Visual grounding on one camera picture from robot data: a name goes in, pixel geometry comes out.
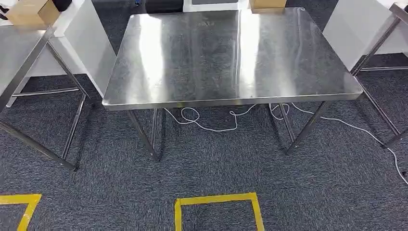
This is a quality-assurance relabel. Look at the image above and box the white cable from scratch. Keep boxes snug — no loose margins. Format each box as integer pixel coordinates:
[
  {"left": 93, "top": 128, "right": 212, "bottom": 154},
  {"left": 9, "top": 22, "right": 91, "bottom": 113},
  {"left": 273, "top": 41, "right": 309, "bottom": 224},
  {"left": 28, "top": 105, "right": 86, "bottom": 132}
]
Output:
[{"left": 164, "top": 103, "right": 408, "bottom": 186}]

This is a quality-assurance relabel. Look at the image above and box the steel table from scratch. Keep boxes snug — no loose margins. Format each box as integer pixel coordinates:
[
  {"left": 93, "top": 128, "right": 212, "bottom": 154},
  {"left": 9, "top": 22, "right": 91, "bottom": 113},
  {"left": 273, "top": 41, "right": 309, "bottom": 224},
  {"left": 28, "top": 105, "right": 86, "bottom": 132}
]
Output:
[
  {"left": 0, "top": 24, "right": 96, "bottom": 171},
  {"left": 102, "top": 7, "right": 364, "bottom": 162},
  {"left": 350, "top": 2, "right": 408, "bottom": 150}
]

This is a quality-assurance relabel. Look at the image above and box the cardboard box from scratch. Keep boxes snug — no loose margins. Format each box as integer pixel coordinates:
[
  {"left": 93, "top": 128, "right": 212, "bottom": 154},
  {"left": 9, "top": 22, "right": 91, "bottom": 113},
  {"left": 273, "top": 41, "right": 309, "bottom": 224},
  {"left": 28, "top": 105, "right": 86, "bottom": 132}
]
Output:
[
  {"left": 249, "top": 0, "right": 288, "bottom": 14},
  {"left": 5, "top": 0, "right": 61, "bottom": 30}
]

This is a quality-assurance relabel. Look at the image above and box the yellow floor tape square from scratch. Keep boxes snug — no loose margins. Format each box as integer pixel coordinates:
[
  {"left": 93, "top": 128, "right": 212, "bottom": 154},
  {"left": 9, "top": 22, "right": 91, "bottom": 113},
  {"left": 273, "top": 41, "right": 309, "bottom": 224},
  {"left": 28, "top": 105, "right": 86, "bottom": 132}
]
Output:
[{"left": 174, "top": 192, "right": 265, "bottom": 231}]

